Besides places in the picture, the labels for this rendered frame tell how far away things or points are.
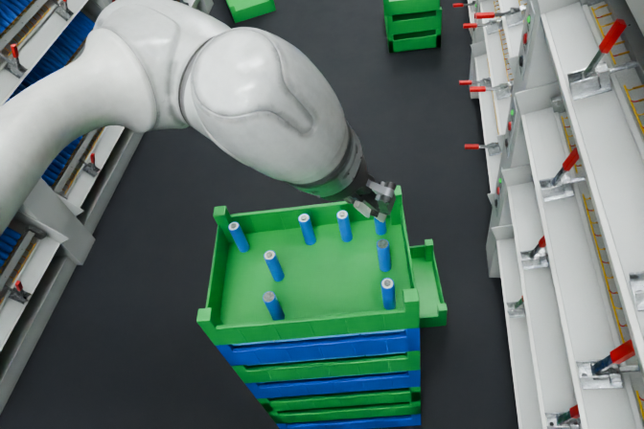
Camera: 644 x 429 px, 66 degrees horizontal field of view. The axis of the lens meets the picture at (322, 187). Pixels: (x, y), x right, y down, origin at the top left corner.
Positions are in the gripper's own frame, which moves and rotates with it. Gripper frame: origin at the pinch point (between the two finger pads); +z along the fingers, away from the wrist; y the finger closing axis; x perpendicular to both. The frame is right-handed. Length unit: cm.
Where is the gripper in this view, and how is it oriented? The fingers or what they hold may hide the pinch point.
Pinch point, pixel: (372, 205)
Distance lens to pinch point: 73.7
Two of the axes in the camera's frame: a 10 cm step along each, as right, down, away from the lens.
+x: 3.6, -9.2, 1.5
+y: 8.7, 2.7, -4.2
